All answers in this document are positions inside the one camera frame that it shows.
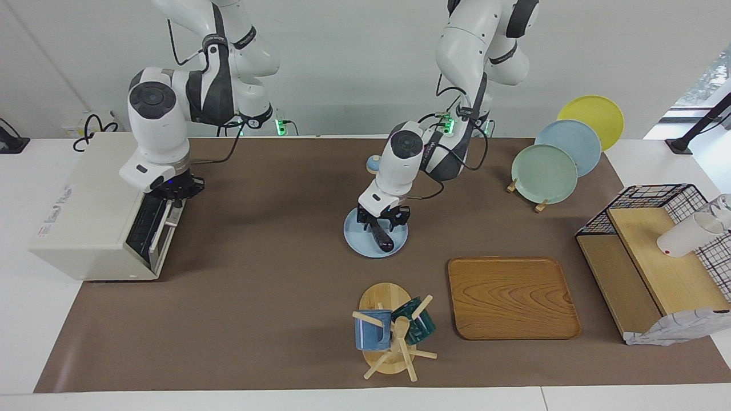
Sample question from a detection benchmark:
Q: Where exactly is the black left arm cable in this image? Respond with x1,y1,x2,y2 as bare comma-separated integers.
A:
408,86,492,200

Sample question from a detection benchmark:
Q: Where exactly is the dark purple eggplant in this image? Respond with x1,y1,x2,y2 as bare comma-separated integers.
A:
368,220,396,253

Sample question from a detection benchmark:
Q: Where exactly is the wooden two-tier shelf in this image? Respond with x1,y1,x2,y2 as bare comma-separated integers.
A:
576,207,731,343

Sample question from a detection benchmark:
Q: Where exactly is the pale blue plate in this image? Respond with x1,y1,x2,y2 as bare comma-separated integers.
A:
343,207,409,259
535,119,603,179

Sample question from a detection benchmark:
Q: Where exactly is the clear glass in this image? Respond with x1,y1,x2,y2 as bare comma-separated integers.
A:
711,193,731,230

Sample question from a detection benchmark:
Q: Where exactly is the tangled black cable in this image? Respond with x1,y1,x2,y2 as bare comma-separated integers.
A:
73,113,122,152

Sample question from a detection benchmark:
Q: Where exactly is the black printed velcro strap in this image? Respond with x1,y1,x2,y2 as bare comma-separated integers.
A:
231,26,259,51

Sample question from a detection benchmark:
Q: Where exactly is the glass oven door with handle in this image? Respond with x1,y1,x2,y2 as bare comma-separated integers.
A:
124,191,185,273

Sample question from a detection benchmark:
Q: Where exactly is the dark green mug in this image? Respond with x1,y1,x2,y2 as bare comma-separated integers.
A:
391,297,437,345

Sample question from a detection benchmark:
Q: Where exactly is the black stand base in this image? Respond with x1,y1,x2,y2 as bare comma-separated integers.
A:
0,117,30,155

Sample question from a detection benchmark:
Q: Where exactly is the brown table mat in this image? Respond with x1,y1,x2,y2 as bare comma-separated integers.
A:
33,137,731,393

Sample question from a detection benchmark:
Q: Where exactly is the white cup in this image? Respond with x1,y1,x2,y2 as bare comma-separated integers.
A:
657,211,726,259

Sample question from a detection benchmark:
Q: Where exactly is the beige toaster oven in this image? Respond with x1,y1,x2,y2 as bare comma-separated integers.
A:
29,132,186,281

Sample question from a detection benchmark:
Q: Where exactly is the pale green plate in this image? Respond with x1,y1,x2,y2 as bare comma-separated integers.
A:
511,144,579,205

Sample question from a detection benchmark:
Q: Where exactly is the rectangular wooden tray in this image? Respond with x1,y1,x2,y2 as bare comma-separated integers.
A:
447,257,582,341

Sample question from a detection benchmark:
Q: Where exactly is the wooden wire shelf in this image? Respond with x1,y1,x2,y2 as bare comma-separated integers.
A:
624,307,731,347

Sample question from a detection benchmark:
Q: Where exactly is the wooden mug tree stand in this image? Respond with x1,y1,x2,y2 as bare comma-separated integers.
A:
351,282,438,382

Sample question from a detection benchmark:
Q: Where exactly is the yellow plate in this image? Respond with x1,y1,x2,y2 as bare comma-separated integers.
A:
557,95,625,152

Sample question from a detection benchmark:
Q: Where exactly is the wooden plate rack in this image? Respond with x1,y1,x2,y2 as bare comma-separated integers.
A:
506,178,552,213

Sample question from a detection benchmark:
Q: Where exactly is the blue mug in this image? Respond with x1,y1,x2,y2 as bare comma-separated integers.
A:
354,309,393,351

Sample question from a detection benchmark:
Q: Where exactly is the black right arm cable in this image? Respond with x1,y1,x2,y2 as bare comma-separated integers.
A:
167,17,252,167

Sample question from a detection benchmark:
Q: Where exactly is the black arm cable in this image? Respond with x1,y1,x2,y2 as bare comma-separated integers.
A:
408,86,492,200
167,17,252,167

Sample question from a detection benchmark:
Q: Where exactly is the window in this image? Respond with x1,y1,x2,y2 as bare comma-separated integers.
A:
674,43,731,112

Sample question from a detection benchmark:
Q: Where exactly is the black wire basket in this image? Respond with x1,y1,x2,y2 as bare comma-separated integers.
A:
576,183,731,303

